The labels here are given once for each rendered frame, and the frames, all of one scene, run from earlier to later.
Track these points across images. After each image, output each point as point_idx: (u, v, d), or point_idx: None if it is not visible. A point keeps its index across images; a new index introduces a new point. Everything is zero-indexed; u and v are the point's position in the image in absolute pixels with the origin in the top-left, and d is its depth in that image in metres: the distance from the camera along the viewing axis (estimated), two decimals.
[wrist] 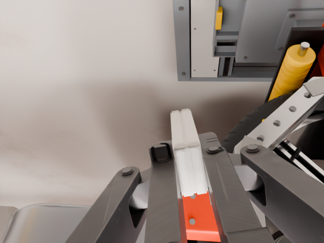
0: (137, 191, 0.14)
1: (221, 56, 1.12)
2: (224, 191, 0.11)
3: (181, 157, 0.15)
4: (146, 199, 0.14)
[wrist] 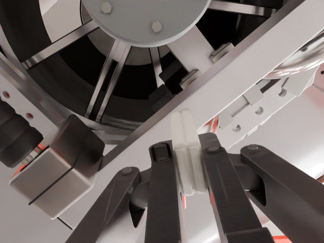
0: (137, 191, 0.14)
1: None
2: (224, 191, 0.11)
3: (181, 157, 0.15)
4: (146, 199, 0.14)
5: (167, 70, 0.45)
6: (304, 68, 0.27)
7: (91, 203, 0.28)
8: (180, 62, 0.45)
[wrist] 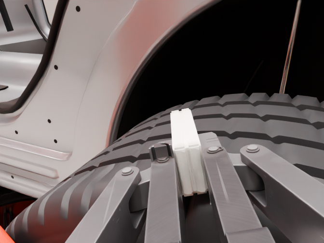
0: (137, 191, 0.14)
1: None
2: (224, 191, 0.11)
3: (181, 157, 0.15)
4: (146, 199, 0.14)
5: None
6: None
7: None
8: None
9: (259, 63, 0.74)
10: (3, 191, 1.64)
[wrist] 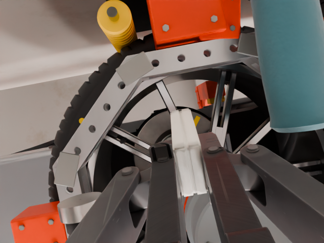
0: (137, 191, 0.14)
1: None
2: (224, 191, 0.11)
3: (181, 157, 0.15)
4: (146, 199, 0.14)
5: None
6: None
7: None
8: None
9: None
10: None
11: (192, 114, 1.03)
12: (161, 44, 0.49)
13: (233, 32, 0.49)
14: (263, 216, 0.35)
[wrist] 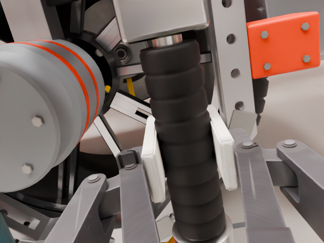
0: (103, 198, 0.14)
1: None
2: (253, 187, 0.11)
3: (149, 164, 0.15)
4: (113, 207, 0.14)
5: (63, 1, 0.38)
6: None
7: None
8: (46, 1, 0.38)
9: None
10: None
11: None
12: None
13: None
14: None
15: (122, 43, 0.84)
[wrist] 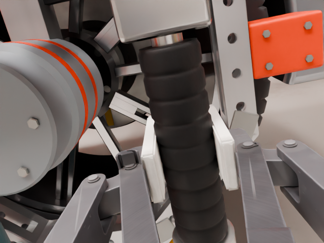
0: (103, 199, 0.14)
1: None
2: (253, 187, 0.11)
3: (149, 164, 0.15)
4: (112, 207, 0.14)
5: (61, 0, 0.37)
6: None
7: None
8: (43, 0, 0.37)
9: None
10: None
11: None
12: None
13: None
14: None
15: None
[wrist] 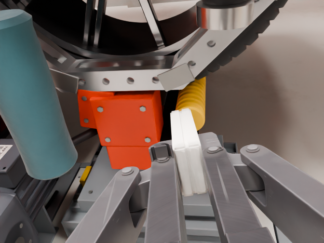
0: (137, 191, 0.14)
1: (227, 143, 1.02)
2: (224, 191, 0.11)
3: (181, 157, 0.15)
4: (146, 199, 0.14)
5: None
6: None
7: None
8: None
9: None
10: None
11: None
12: (149, 93, 0.53)
13: (83, 94, 0.54)
14: None
15: None
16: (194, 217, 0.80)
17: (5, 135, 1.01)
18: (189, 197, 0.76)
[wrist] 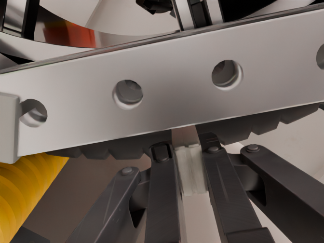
0: (137, 191, 0.14)
1: None
2: (224, 191, 0.11)
3: (181, 157, 0.15)
4: (146, 199, 0.14)
5: None
6: None
7: None
8: None
9: None
10: None
11: None
12: None
13: None
14: None
15: None
16: None
17: None
18: None
